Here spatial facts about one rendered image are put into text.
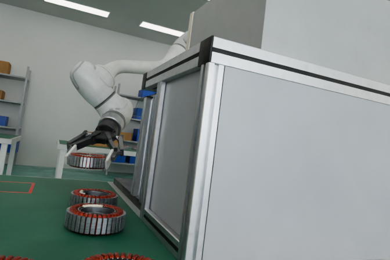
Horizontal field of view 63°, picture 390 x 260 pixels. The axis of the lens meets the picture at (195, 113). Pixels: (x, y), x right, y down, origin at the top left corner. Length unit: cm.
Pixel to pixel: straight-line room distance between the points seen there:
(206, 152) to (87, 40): 741
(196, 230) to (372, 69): 52
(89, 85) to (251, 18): 72
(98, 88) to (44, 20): 676
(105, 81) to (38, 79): 646
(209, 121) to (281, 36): 23
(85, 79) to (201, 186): 79
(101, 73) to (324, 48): 81
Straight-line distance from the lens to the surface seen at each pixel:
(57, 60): 772
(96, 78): 122
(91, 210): 70
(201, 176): 52
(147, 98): 91
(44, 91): 763
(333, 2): 75
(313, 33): 69
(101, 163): 97
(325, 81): 66
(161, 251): 58
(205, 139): 51
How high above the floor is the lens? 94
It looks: 5 degrees up
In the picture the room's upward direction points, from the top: 7 degrees clockwise
